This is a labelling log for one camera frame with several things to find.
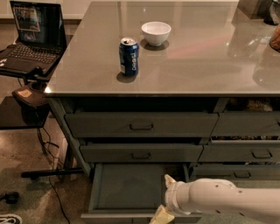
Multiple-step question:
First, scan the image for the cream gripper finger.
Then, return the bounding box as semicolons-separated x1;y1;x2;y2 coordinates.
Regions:
164;174;176;187

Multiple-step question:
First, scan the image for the grey drawer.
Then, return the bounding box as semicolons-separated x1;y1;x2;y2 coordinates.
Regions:
189;165;280;180
80;143;203;163
65;112;218;137
212;111;280;137
81;163;188;224
199;140;280;163

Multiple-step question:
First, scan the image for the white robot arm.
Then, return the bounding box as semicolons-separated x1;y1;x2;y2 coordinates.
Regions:
149;174;280;224

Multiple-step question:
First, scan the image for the blue soda can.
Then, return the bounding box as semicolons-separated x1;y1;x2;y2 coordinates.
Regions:
119;37;139;76

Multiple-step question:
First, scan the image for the white ceramic bowl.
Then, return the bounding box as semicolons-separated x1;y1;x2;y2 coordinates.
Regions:
141;21;172;46

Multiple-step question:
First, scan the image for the black object on floor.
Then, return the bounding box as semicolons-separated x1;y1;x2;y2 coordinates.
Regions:
0;192;19;204

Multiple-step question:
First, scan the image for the black laptop stand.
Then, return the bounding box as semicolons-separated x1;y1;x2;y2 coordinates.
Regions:
0;69;84;179

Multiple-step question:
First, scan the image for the white sneaker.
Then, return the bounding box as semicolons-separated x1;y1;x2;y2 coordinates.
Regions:
0;213;23;224

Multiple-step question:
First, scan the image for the brown item at counter edge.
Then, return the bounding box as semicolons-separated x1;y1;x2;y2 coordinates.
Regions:
269;26;280;52

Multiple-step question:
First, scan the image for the black open laptop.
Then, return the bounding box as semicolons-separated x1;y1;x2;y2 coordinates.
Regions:
0;1;67;76

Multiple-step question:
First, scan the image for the black appliance on counter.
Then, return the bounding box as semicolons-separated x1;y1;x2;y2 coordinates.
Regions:
263;0;280;25

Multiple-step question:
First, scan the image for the black floor cable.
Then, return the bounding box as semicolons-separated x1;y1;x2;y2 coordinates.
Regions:
36;126;72;224

